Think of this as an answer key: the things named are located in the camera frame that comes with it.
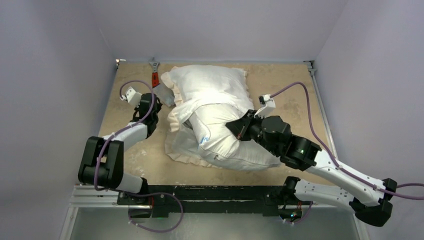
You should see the white pillow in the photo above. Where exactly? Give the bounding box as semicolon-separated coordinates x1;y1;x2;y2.
188;103;281;171

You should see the grey pillow with cream ruffle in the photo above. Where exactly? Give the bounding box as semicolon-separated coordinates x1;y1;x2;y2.
160;65;254;168

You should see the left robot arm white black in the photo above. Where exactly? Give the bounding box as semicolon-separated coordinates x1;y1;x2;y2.
77;93;162;205

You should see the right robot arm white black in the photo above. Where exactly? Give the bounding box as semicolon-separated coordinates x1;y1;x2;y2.
225;110;397;227

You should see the clear plastic screw box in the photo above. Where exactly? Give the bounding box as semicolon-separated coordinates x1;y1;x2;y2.
153;83;175;107

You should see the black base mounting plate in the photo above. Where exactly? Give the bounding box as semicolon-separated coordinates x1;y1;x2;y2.
117;185;310;218

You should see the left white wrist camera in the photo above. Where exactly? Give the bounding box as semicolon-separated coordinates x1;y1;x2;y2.
120;87;143;108

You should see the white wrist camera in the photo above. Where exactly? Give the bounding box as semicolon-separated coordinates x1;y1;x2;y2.
120;87;143;108
254;94;276;118

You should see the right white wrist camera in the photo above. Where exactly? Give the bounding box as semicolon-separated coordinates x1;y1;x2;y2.
254;94;276;118

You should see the red handled adjustable wrench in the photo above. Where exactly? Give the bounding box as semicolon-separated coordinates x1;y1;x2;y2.
149;57;160;88

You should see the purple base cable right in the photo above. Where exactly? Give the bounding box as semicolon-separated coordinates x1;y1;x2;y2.
282;202;314;226

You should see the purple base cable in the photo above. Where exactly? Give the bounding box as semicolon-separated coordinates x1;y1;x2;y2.
127;192;184;234
282;202;314;226

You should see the aluminium frame rail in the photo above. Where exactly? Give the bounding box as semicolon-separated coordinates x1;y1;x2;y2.
60;62;369;240

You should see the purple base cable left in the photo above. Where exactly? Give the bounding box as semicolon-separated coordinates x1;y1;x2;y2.
127;192;184;234

